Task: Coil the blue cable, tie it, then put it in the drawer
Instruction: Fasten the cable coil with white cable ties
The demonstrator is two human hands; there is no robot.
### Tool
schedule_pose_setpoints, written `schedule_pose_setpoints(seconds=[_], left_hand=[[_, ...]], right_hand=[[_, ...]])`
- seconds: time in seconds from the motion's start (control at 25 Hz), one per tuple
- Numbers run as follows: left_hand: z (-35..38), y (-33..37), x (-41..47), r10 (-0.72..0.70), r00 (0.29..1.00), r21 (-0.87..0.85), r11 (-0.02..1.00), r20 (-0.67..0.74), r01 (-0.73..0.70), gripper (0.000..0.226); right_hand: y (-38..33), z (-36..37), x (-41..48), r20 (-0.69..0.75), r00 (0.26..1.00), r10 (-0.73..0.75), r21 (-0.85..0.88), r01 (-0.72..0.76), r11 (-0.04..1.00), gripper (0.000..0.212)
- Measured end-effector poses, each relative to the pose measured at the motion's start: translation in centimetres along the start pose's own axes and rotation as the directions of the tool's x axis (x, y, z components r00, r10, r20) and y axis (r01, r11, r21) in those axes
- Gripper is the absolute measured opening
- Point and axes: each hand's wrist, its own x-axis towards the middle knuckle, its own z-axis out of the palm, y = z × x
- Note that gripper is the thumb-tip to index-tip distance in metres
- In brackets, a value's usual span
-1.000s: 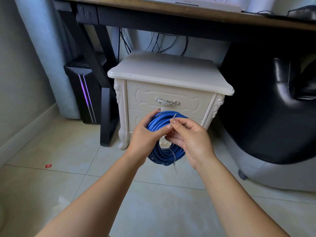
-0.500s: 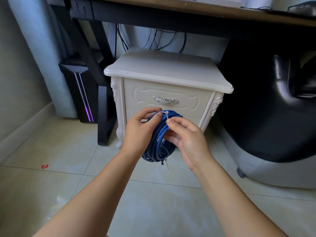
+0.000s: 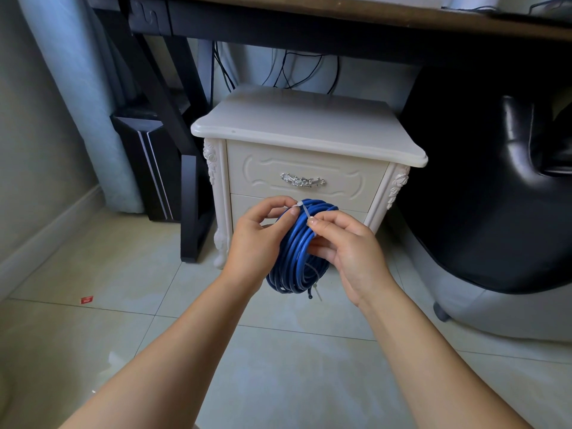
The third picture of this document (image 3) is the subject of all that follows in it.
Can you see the person's right thumb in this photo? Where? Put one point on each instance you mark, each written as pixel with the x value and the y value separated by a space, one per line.
pixel 322 228

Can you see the person's right hand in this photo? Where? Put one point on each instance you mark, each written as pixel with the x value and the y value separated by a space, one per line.
pixel 353 259

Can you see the black leather chair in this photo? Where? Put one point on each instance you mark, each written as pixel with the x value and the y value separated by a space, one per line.
pixel 491 174

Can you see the light blue curtain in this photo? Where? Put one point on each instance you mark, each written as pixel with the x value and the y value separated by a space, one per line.
pixel 80 93

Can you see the white bedside cabinet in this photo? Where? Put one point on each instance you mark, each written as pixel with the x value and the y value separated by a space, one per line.
pixel 308 147

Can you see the person's left forearm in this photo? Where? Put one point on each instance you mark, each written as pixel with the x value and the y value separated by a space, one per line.
pixel 178 352

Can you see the person's left hand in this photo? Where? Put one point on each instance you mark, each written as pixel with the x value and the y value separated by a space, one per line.
pixel 250 250

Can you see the person's left thumb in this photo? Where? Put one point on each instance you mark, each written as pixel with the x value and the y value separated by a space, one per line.
pixel 279 221

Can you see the black desk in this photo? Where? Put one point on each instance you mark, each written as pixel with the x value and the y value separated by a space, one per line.
pixel 286 26

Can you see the black computer tower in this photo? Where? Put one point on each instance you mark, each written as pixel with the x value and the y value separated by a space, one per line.
pixel 147 165

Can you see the person's right forearm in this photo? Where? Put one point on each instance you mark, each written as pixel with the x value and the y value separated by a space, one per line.
pixel 424 357

